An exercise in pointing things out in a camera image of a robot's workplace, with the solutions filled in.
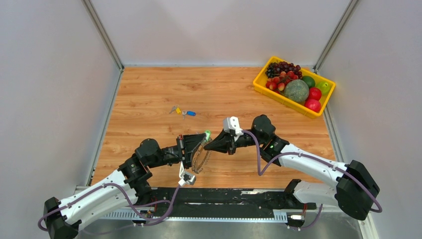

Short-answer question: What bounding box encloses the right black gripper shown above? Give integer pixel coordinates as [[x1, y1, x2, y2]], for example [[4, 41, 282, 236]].
[[204, 128, 264, 155]]

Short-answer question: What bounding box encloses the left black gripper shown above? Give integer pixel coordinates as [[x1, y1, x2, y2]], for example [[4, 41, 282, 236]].
[[147, 133, 206, 169]]

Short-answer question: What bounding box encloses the green tag key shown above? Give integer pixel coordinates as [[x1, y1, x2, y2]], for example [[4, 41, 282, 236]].
[[205, 130, 211, 141]]

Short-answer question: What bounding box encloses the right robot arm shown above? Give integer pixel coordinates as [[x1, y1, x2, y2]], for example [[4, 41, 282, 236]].
[[204, 115, 383, 221]]

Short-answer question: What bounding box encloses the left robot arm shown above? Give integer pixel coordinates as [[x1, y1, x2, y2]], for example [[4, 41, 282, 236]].
[[37, 131, 211, 239]]

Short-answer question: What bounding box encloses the blue tag key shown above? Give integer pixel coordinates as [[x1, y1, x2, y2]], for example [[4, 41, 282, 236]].
[[182, 111, 196, 119]]

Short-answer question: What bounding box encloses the yellow tag key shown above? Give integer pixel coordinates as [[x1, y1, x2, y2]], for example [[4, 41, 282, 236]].
[[169, 105, 182, 115]]

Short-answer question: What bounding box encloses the red cherry bunch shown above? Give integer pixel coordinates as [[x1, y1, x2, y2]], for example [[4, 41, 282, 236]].
[[265, 71, 302, 93]]

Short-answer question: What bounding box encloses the dark grape bunch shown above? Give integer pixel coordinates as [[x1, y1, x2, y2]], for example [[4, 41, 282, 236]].
[[265, 61, 303, 79]]

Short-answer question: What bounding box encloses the green netted melon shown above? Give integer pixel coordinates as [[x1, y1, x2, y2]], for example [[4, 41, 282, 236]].
[[284, 80, 309, 103]]

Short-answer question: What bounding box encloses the red apple lower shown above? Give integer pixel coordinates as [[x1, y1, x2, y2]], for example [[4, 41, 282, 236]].
[[304, 99, 321, 113]]

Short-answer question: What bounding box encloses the red apple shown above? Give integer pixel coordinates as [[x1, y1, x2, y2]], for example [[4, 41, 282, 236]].
[[308, 87, 322, 101], [304, 99, 321, 113]]

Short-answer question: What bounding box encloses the red apple upper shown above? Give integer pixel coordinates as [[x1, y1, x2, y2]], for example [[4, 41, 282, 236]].
[[308, 87, 322, 101]]

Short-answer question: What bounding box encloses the dark green lime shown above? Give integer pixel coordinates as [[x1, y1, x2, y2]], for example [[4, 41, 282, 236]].
[[302, 76, 316, 88]]

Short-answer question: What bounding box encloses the light green apple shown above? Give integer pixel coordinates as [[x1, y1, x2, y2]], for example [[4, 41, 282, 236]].
[[316, 81, 331, 95]]

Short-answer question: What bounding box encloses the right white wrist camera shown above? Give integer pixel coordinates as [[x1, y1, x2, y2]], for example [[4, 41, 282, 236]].
[[223, 117, 243, 137]]

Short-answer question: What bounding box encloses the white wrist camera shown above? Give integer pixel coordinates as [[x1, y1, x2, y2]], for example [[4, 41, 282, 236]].
[[178, 162, 196, 187], [223, 117, 243, 137]]

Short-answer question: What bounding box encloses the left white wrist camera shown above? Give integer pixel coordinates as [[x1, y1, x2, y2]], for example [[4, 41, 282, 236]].
[[178, 162, 196, 187]]

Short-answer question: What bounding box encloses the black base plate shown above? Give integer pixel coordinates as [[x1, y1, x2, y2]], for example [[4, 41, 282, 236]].
[[135, 187, 316, 219]]

